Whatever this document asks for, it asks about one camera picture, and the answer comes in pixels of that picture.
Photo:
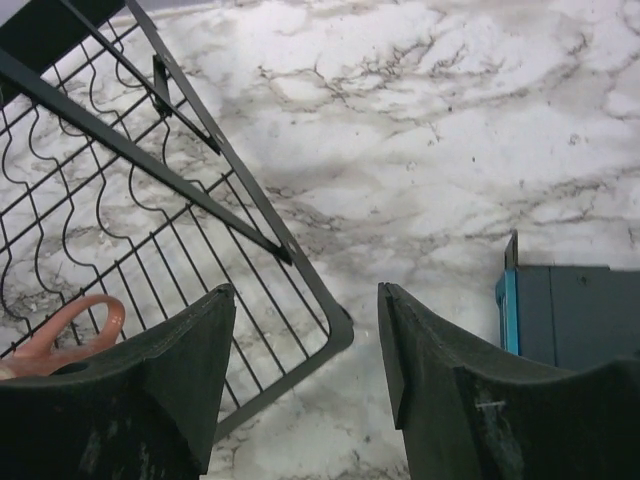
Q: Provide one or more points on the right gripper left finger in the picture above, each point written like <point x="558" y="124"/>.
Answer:
<point x="146" y="408"/>

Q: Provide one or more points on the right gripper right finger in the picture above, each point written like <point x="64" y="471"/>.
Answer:
<point x="470" y="410"/>

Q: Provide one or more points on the black wire dish rack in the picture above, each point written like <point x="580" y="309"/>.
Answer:
<point x="117" y="180"/>

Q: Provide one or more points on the blue network switch box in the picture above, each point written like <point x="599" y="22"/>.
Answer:
<point x="568" y="316"/>

